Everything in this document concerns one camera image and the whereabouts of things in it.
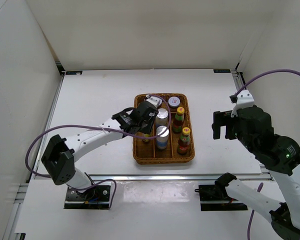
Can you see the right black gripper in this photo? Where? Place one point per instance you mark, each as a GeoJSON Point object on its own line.
{"type": "Point", "coordinates": [221, 119]}

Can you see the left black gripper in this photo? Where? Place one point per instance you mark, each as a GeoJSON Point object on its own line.
{"type": "Point", "coordinates": [147, 130]}

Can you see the small amber bottle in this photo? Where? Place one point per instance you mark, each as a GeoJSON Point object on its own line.
{"type": "Point", "coordinates": [146, 137]}

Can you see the silver cap shaker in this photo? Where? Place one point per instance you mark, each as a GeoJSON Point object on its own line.
{"type": "Point", "coordinates": [162, 118]}
{"type": "Point", "coordinates": [162, 133]}

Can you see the white lid jar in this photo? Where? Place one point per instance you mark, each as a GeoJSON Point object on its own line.
{"type": "Point", "coordinates": [173, 103]}
{"type": "Point", "coordinates": [158, 101]}

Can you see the red sauce bottle yellow cap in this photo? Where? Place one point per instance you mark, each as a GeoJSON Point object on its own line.
{"type": "Point", "coordinates": [184, 141]}

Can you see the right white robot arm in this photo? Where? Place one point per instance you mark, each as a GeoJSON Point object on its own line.
{"type": "Point", "coordinates": [280, 155]}

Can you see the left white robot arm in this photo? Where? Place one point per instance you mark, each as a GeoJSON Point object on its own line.
{"type": "Point", "coordinates": [60, 154]}

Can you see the brown wicker divided basket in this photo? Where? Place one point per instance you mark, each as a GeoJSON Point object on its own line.
{"type": "Point", "coordinates": [146, 153]}

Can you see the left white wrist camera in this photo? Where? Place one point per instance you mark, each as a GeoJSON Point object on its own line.
{"type": "Point", "coordinates": [151, 100]}

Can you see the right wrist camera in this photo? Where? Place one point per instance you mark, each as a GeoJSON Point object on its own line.
{"type": "Point", "coordinates": [244, 100]}

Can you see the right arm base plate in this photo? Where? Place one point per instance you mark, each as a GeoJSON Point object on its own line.
{"type": "Point", "coordinates": [212, 201]}

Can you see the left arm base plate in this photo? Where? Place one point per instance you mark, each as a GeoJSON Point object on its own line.
{"type": "Point", "coordinates": [97, 198]}

